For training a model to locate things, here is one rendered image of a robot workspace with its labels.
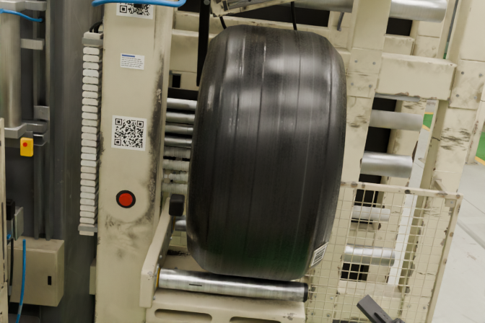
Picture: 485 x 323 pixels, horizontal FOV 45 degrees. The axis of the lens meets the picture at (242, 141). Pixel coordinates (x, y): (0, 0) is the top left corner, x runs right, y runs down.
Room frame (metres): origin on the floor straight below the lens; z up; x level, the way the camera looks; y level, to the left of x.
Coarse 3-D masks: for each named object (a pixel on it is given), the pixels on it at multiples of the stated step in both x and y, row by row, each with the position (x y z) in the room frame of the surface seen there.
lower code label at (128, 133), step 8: (120, 120) 1.22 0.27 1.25; (128, 120) 1.22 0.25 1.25; (136, 120) 1.22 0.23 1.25; (144, 120) 1.22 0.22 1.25; (112, 128) 1.22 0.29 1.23; (120, 128) 1.22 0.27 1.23; (128, 128) 1.22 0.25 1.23; (136, 128) 1.22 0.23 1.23; (144, 128) 1.22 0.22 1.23; (112, 136) 1.22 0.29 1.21; (120, 136) 1.22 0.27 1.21; (128, 136) 1.22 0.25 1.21; (136, 136) 1.22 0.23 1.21; (144, 136) 1.22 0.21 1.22; (112, 144) 1.22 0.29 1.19; (120, 144) 1.22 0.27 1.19; (128, 144) 1.22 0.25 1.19; (136, 144) 1.22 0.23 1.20; (144, 144) 1.22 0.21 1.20
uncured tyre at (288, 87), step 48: (240, 48) 1.18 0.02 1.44; (288, 48) 1.20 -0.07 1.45; (240, 96) 1.09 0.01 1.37; (288, 96) 1.10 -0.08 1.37; (336, 96) 1.13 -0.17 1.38; (192, 144) 1.10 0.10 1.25; (240, 144) 1.04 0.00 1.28; (288, 144) 1.05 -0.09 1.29; (336, 144) 1.07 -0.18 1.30; (192, 192) 1.06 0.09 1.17; (240, 192) 1.02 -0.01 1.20; (288, 192) 1.02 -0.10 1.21; (336, 192) 1.06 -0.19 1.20; (192, 240) 1.08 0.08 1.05; (240, 240) 1.04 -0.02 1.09; (288, 240) 1.03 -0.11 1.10
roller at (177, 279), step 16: (160, 272) 1.16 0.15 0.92; (176, 272) 1.16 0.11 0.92; (192, 272) 1.17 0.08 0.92; (176, 288) 1.15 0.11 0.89; (192, 288) 1.15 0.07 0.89; (208, 288) 1.15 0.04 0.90; (224, 288) 1.15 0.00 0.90; (240, 288) 1.15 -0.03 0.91; (256, 288) 1.15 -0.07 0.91; (272, 288) 1.15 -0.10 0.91; (288, 288) 1.16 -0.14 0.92; (304, 288) 1.16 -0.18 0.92
